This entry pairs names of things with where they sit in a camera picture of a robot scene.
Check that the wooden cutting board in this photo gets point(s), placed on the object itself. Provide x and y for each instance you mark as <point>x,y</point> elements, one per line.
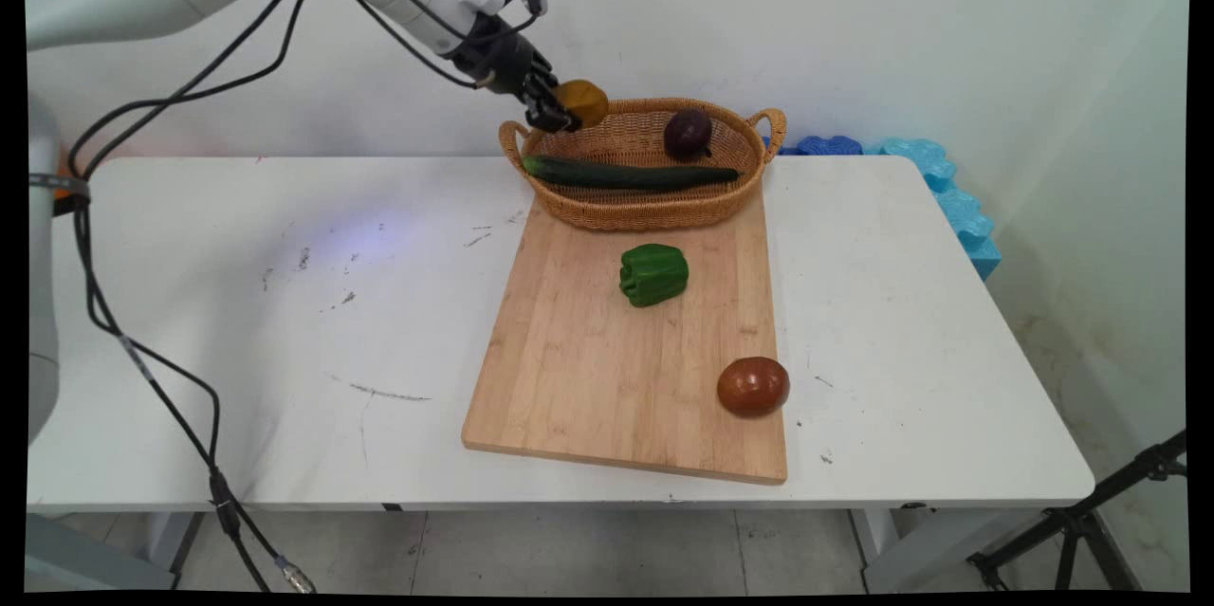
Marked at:
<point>626,378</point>

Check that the woven wicker basket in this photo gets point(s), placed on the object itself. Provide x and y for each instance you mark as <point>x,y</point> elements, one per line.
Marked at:
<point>654,208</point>

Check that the red tomato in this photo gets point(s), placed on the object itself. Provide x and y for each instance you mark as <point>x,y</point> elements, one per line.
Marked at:
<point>753,386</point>

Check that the black tripod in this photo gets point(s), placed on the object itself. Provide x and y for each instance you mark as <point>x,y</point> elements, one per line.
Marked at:
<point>1076,525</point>

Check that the light blue foam block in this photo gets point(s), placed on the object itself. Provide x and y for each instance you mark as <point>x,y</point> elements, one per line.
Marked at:
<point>960,208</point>

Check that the dark green cucumber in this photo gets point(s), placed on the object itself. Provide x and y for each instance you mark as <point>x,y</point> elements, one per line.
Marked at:
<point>626,174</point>

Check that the white table leg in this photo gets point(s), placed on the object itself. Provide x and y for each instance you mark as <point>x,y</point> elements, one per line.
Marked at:
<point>95,554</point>
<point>910,549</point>

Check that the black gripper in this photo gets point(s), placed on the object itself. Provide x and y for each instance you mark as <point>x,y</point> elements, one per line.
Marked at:
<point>503,61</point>

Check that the green bell pepper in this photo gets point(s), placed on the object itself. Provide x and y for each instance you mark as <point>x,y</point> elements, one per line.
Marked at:
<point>654,275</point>

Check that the dark purple eggplant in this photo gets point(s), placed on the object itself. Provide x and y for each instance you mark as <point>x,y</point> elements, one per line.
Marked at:
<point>688,134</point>

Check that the yellow bell pepper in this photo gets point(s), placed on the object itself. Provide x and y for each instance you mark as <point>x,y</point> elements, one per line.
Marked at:
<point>586,101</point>

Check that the small orange object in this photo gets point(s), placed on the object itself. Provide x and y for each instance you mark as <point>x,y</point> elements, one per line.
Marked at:
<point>64,160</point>

